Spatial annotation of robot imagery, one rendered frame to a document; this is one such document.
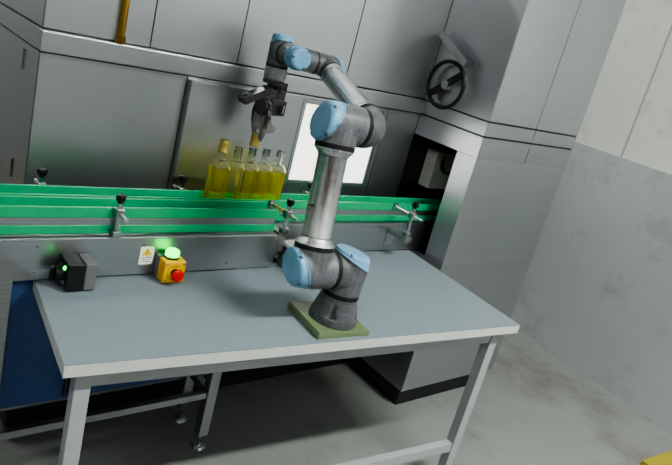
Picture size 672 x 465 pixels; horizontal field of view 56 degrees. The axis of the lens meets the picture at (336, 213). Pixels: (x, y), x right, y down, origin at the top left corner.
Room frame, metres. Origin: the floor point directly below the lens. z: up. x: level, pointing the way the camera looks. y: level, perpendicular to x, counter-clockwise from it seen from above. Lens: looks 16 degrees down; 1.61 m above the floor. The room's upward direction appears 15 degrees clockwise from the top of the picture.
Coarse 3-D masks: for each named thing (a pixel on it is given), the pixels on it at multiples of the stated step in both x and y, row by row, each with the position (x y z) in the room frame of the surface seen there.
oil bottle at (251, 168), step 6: (246, 162) 2.14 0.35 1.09; (252, 162) 2.14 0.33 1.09; (246, 168) 2.12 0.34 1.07; (252, 168) 2.13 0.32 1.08; (258, 168) 2.15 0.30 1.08; (246, 174) 2.12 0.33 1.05; (252, 174) 2.14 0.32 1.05; (246, 180) 2.12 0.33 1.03; (252, 180) 2.14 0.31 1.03; (246, 186) 2.13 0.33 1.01; (252, 186) 2.14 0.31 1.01; (240, 192) 2.12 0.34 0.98; (246, 192) 2.13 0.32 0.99; (252, 192) 2.15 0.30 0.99; (240, 198) 2.12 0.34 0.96; (246, 198) 2.13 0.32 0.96; (252, 198) 2.15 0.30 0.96
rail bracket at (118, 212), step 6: (120, 198) 1.69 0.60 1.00; (120, 204) 1.70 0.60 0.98; (114, 210) 1.70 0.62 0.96; (120, 210) 1.69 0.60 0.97; (114, 216) 1.69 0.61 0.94; (120, 216) 1.68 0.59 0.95; (114, 222) 1.70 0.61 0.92; (114, 228) 1.70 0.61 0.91; (114, 234) 1.69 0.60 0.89; (120, 234) 1.70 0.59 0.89
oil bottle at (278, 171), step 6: (276, 168) 2.20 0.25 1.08; (282, 168) 2.22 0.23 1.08; (276, 174) 2.20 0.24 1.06; (282, 174) 2.22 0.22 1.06; (276, 180) 2.21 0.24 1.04; (282, 180) 2.22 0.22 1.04; (270, 186) 2.20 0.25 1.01; (276, 186) 2.21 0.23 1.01; (282, 186) 2.23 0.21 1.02; (270, 192) 2.20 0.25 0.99; (276, 192) 2.21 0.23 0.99; (270, 198) 2.20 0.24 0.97; (276, 198) 2.22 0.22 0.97
